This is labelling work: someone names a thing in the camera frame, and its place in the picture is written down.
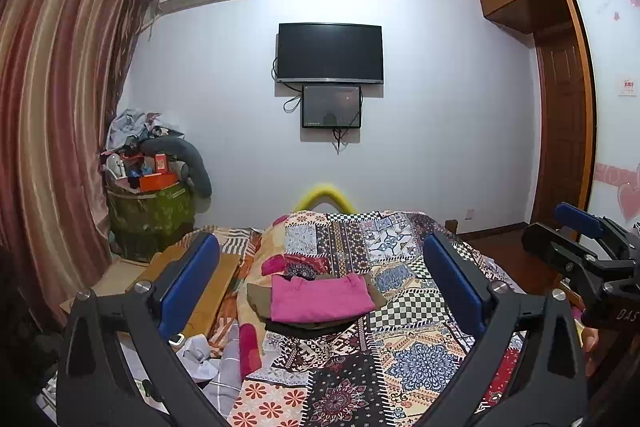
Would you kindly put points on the wooden board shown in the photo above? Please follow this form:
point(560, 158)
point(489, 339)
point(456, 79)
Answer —
point(225, 277)

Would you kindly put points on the red box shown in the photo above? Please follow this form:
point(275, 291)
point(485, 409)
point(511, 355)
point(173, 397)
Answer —
point(161, 163)

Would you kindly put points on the patchwork printed blanket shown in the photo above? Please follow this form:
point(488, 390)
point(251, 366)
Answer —
point(400, 357)

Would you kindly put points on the wooden bedpost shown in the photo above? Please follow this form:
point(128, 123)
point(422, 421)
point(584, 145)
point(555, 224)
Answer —
point(451, 225)

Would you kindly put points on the white plastic object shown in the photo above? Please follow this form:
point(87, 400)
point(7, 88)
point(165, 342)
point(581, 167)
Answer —
point(116, 167)

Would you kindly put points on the olive pants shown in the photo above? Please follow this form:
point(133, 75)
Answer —
point(257, 302)

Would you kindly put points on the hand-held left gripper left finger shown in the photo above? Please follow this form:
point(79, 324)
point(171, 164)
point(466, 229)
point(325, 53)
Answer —
point(192, 277)

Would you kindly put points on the orange box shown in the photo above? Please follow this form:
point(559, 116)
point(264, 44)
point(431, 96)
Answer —
point(157, 183)

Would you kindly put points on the dark wooden door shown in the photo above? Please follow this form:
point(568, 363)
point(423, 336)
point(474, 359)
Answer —
point(562, 132)

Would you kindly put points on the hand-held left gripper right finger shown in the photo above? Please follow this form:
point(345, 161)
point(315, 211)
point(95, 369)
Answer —
point(455, 277)

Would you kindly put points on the grey curved pillow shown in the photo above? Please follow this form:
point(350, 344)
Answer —
point(195, 167)

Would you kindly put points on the white checked sheet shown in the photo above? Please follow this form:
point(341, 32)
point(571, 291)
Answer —
point(225, 389)

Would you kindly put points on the pink pants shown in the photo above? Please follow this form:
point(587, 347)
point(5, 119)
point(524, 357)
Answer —
point(320, 299)

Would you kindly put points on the pile of pale clothes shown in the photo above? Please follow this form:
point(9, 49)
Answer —
point(135, 127)

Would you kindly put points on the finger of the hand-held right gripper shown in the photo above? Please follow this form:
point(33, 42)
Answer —
point(580, 219)
point(545, 247)

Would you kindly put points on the white wall socket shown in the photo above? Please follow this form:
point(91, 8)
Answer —
point(470, 213)

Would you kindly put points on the person's right hand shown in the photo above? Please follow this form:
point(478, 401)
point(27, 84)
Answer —
point(591, 342)

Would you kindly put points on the small wall monitor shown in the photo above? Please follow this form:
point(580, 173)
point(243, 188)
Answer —
point(331, 106)

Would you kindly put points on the dark cloth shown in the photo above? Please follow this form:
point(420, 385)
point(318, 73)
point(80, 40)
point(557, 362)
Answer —
point(310, 329)

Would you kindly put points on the green patterned basket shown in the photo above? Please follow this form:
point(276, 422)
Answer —
point(150, 222)

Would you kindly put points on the red patterned cloth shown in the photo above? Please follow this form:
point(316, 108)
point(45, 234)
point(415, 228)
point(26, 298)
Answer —
point(305, 267)

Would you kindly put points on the striped brown curtain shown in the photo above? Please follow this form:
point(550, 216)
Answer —
point(60, 107)

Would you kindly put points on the frosted sliding wardrobe door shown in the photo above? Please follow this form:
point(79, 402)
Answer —
point(610, 107)

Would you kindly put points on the black wall television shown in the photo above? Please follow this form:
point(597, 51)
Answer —
point(330, 53)

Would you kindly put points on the yellow curved object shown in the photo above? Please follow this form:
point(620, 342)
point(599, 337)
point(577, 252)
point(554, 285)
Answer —
point(322, 196)

